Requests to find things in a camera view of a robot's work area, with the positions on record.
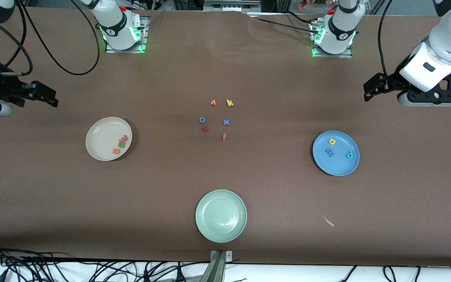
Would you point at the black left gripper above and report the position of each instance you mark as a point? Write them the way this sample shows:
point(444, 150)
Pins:
point(392, 83)

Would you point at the teal foam letter b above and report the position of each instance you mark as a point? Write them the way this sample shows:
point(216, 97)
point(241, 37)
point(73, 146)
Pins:
point(349, 156)

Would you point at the blue foam letter m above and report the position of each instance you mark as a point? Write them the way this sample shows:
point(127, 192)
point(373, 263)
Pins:
point(329, 152)

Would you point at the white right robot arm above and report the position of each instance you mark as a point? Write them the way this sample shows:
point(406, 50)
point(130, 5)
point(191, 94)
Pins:
point(116, 27)

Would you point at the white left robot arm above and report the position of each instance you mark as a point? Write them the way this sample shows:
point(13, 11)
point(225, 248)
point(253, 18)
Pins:
point(341, 31)

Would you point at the beige brown plate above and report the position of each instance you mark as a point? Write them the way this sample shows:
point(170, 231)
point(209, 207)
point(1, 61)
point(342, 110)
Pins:
point(104, 135)

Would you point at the blue plate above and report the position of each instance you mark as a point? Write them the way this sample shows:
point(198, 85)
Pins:
point(341, 164)

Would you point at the white paper scrap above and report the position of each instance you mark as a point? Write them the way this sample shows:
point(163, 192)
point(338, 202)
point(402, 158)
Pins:
point(329, 222)

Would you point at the yellow foam letter k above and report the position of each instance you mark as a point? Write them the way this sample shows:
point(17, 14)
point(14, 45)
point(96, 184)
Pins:
point(229, 103)

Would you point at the brown table cover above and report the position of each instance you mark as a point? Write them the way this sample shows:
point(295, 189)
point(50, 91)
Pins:
point(225, 58)

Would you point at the blue foam letter o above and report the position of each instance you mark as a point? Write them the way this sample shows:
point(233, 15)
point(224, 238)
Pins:
point(199, 120)

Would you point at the dark equipment rack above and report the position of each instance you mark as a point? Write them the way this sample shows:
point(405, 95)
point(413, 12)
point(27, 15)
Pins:
point(229, 4)

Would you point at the red letter s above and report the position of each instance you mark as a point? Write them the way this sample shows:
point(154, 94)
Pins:
point(205, 129)

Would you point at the pale green plate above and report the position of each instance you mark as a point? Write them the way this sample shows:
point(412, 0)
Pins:
point(221, 216)

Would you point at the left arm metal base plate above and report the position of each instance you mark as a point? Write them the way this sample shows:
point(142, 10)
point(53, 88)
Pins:
point(349, 55)

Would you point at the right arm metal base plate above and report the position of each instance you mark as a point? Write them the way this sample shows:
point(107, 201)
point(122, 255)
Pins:
point(144, 39)

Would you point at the aluminium bracket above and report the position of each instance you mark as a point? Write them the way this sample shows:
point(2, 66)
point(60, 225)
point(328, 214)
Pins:
point(218, 266)

